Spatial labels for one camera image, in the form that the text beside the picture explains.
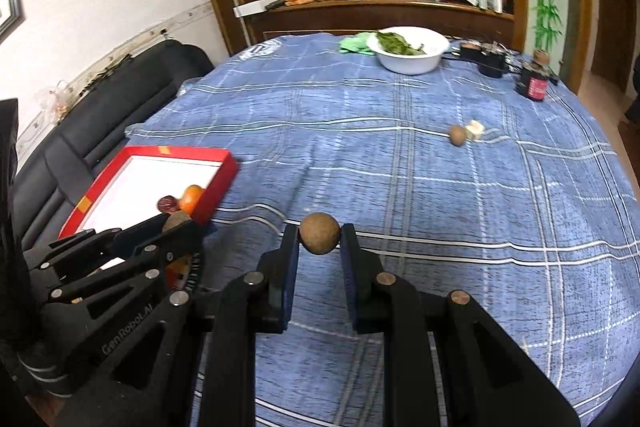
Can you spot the brown longan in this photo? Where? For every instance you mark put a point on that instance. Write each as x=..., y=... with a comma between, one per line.
x=320, y=233
x=457, y=136

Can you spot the black round charger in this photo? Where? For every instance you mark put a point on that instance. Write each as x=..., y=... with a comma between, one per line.
x=492, y=66

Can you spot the dark picture frame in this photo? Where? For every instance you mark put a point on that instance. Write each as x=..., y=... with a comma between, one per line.
x=10, y=2

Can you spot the large orange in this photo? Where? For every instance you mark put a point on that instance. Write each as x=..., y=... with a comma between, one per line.
x=192, y=199

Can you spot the dark bottle with red label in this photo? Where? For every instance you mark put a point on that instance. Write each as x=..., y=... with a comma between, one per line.
x=534, y=79

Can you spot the white bowl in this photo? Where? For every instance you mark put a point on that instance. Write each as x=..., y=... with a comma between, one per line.
x=407, y=61

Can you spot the red date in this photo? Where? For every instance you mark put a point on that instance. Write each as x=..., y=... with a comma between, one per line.
x=169, y=204

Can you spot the green cloth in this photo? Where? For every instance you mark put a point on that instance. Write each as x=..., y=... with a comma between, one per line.
x=355, y=43

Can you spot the black power adapter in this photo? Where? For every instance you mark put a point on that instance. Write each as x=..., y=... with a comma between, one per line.
x=471, y=53

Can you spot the white flat box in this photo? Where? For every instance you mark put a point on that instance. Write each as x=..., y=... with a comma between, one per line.
x=252, y=8

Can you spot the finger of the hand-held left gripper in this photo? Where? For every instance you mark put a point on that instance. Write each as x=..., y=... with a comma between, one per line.
x=135, y=239
x=125, y=282

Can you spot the blue plaid tablecloth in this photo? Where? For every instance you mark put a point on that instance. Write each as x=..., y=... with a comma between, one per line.
x=400, y=207

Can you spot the green leafy vegetables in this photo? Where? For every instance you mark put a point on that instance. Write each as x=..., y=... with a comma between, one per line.
x=397, y=44

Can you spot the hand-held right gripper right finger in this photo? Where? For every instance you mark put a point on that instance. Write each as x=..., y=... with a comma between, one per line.
x=350, y=287

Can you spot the crumpled plastic bag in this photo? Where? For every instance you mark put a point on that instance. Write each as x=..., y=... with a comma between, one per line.
x=55, y=99

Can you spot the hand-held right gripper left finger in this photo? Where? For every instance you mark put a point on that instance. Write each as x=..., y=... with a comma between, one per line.
x=290, y=287

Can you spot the black sofa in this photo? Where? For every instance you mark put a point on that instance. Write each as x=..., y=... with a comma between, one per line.
x=100, y=122

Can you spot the brown wooden door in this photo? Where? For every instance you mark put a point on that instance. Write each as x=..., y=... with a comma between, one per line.
x=612, y=22

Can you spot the red shallow box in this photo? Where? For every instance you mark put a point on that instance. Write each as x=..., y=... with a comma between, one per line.
x=145, y=182

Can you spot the white peeled chunk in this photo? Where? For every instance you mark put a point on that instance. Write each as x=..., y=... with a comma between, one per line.
x=475, y=130

